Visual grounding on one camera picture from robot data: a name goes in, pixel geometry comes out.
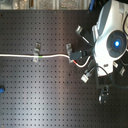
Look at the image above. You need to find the white connector plug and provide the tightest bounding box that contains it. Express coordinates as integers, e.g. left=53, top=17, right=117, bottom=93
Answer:
left=81, top=74, right=90, bottom=83

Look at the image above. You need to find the metal clip upper right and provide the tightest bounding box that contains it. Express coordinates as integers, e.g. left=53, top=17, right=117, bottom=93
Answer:
left=75, top=25, right=83, bottom=35

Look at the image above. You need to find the black clamp lower right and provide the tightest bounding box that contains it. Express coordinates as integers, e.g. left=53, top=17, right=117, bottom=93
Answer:
left=99, top=86, right=109, bottom=103

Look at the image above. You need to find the metal cable clip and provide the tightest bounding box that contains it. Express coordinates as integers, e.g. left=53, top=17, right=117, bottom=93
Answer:
left=66, top=43, right=72, bottom=63
left=33, top=42, right=41, bottom=63

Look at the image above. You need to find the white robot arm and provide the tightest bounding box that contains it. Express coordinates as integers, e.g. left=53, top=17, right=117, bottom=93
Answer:
left=92, top=0, right=128, bottom=73

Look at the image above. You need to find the white cable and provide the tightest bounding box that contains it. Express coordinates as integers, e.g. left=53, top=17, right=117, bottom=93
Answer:
left=0, top=53, right=93, bottom=69

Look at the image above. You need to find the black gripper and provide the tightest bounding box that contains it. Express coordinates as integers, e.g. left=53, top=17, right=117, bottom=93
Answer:
left=69, top=48, right=93, bottom=60

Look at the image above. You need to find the metal cable clip middle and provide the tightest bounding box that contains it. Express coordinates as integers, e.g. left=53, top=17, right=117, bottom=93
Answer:
left=66, top=43, right=72, bottom=63

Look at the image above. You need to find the metal cable clip left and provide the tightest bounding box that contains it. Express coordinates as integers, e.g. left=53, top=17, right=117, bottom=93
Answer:
left=33, top=42, right=41, bottom=63

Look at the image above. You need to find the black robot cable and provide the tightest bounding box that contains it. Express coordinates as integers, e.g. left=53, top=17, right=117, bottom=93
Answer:
left=83, top=63, right=116, bottom=78

